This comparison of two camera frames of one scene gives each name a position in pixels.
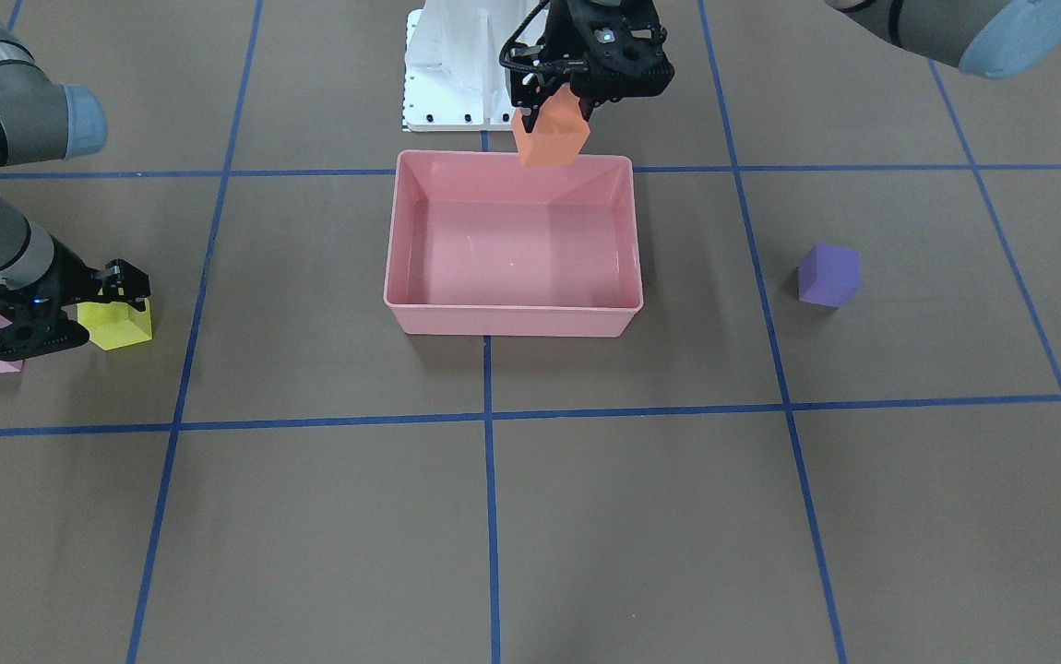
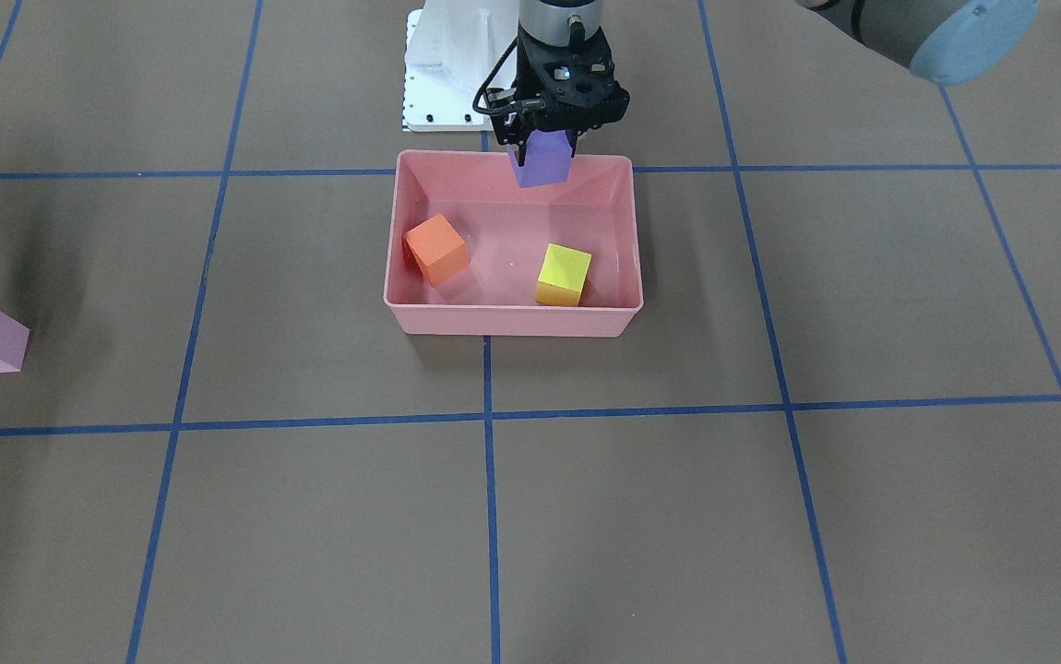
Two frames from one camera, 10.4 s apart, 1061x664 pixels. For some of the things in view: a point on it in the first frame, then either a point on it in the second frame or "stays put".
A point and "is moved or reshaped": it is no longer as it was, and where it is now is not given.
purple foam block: (828, 275) → (548, 159)
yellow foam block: (115, 325) → (563, 276)
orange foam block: (559, 133) is moved or reshaped
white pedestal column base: (454, 79) stays put
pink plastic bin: (481, 245) stays put
